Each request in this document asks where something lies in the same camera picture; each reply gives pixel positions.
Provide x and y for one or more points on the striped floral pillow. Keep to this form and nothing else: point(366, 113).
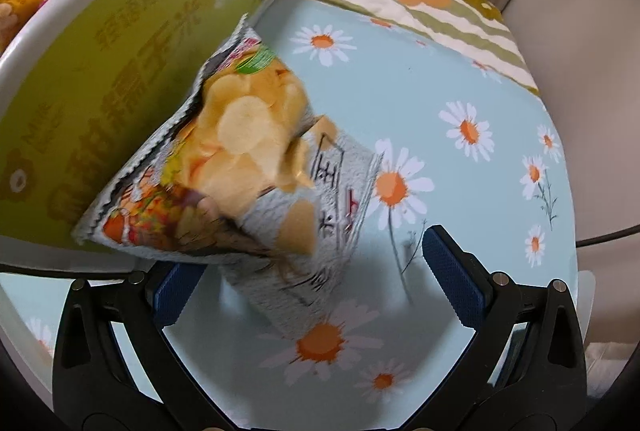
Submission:
point(450, 31)

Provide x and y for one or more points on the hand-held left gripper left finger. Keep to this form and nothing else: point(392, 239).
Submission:
point(172, 293)

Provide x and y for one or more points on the light blue daisy cloth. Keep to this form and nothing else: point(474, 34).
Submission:
point(400, 86)

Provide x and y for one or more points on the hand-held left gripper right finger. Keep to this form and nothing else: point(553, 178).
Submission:
point(452, 281)

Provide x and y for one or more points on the silver potato chip packet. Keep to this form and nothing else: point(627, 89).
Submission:
point(250, 136)

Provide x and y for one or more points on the orange chip packet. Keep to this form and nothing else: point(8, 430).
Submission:
point(20, 6)

